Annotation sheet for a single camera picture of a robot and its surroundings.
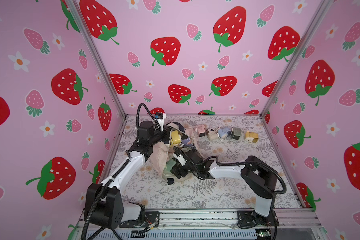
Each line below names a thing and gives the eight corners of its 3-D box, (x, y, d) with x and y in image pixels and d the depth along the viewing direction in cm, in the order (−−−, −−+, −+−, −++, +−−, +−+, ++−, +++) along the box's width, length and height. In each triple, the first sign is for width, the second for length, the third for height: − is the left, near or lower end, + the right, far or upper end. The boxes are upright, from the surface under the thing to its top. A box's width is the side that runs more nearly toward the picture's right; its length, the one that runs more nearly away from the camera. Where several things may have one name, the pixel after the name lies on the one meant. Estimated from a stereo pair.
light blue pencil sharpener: (218, 139, 108) (219, 134, 104) (217, 131, 113) (218, 127, 109) (230, 139, 108) (232, 134, 104) (228, 131, 113) (230, 127, 109)
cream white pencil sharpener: (210, 141, 107) (211, 138, 103) (205, 133, 111) (206, 130, 108) (218, 138, 108) (219, 135, 105) (212, 131, 113) (213, 127, 110)
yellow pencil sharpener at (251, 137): (244, 141, 108) (246, 137, 104) (244, 134, 112) (246, 130, 108) (256, 143, 106) (259, 139, 103) (256, 136, 110) (258, 132, 107)
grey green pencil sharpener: (231, 140, 108) (233, 135, 103) (229, 131, 113) (231, 127, 108) (241, 140, 108) (243, 135, 103) (238, 131, 113) (240, 127, 108)
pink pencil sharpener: (198, 137, 109) (198, 132, 105) (196, 129, 114) (197, 124, 110) (205, 136, 110) (206, 132, 105) (203, 128, 115) (204, 124, 110)
